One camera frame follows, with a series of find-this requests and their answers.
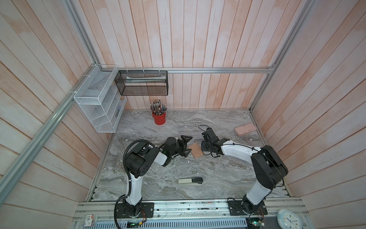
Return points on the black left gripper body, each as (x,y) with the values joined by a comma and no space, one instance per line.
(178,148)

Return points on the bundle of pencils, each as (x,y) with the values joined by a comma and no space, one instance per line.
(158,107)

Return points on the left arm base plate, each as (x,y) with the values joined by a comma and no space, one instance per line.
(126,211)

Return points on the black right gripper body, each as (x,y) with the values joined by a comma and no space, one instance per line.
(206,147)

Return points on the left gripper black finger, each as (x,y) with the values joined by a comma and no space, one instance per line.
(185,139)
(185,152)

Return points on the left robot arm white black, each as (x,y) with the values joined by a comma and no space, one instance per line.
(140,155)

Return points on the white wire mesh shelf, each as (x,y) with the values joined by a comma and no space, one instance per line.
(99,98)

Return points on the pink pencil case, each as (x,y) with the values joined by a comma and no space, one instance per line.
(245,129)

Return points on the aluminium front rail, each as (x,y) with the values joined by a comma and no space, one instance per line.
(191,214)

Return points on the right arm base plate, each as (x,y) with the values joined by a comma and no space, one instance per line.
(240,207)

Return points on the beige black stapler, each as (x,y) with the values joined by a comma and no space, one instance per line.
(192,181)

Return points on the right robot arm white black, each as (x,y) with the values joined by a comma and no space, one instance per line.
(268,167)

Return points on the white wall clock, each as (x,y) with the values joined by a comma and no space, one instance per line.
(289,220)

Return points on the black mesh wall basket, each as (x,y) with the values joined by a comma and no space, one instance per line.
(142,82)

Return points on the small white label box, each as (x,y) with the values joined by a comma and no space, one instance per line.
(90,220)

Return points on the red pencil cup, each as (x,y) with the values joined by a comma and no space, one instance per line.
(159,119)

